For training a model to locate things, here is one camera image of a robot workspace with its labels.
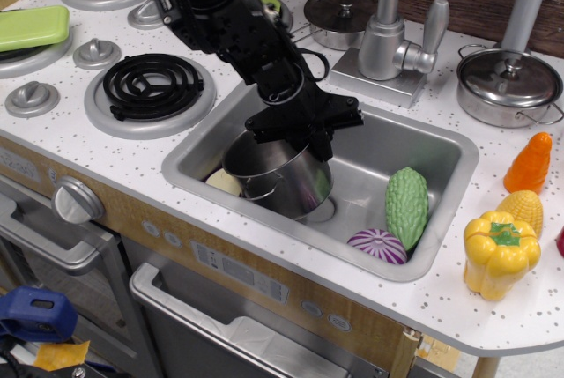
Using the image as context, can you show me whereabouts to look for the halved toy eggplant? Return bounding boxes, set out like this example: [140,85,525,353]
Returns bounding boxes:
[205,168,241,196]

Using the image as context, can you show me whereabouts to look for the front black coil burner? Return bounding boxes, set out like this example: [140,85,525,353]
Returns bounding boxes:
[85,54,217,139]

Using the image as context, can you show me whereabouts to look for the stainless steel pot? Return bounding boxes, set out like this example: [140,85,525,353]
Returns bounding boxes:
[222,131,333,219]

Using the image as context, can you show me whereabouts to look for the orange toy carrot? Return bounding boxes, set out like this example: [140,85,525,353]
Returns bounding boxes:
[503,132,553,195]

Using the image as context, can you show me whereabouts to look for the silver stove knob front left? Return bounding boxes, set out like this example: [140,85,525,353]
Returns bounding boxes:
[4,81,60,118]

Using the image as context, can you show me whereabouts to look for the silver oven dial knob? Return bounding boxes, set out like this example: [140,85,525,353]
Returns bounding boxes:
[51,175,105,225]

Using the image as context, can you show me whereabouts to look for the lidded steel pot on counter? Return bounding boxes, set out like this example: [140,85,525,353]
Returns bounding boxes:
[456,44,563,129]

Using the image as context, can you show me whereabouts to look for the silver stove knob left middle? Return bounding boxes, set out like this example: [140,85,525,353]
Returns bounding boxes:
[73,38,122,70]

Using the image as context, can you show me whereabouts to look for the silver stove knob centre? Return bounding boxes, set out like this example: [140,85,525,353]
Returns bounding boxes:
[127,0,164,30]

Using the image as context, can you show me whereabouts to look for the grey toy sink basin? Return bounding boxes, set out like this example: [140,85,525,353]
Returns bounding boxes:
[162,84,479,282]

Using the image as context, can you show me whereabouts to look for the yellow toy corn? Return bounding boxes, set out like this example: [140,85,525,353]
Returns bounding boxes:
[497,190,544,237]

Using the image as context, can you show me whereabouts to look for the yellow toy bell pepper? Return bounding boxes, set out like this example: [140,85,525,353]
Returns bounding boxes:
[464,211,541,301]

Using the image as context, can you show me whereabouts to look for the far left burner ring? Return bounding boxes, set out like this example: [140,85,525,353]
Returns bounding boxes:
[0,27,75,80]

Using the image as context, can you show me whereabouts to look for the green toy bitter melon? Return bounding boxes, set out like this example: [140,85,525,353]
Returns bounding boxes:
[385,167,429,251]

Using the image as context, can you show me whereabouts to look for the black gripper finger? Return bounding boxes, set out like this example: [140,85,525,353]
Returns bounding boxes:
[308,129,333,162]

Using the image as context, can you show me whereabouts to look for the lidded steel saucepan behind faucet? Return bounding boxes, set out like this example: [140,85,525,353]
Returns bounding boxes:
[292,0,378,51]

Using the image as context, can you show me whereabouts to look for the grey dishwasher door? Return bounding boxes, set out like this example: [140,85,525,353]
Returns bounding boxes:
[130,263,388,377]

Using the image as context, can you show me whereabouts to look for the purple toy onion half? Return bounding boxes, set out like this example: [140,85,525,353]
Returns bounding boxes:
[347,228,407,264]

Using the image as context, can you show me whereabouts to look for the silver toy faucet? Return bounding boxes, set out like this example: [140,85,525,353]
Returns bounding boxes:
[330,0,449,108]

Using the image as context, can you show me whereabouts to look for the grey oven door handle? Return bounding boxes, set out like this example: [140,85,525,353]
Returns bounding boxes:
[1,195,122,277]

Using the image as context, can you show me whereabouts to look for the back right burner under plate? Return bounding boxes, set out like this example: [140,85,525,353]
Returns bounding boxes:
[276,0,293,32]

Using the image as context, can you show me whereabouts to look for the grey support pole right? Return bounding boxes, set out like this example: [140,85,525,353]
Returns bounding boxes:
[500,0,543,52]

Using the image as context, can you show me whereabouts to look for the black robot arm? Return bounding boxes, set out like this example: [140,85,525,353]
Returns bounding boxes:
[155,0,363,161]

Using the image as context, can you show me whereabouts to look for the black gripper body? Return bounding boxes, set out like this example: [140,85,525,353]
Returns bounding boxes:
[245,83,363,143]

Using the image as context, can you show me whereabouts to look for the blue clamp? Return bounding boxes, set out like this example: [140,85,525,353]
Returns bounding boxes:
[1,286,78,343]

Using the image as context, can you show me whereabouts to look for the green rectangular lid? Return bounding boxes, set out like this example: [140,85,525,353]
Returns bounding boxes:
[1,5,70,52]

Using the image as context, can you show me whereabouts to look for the red toy at edge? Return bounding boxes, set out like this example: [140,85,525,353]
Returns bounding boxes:
[555,228,564,256]

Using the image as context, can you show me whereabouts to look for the silver stove knob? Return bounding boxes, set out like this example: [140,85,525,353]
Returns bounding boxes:
[4,81,60,118]
[73,38,122,70]
[127,0,164,30]

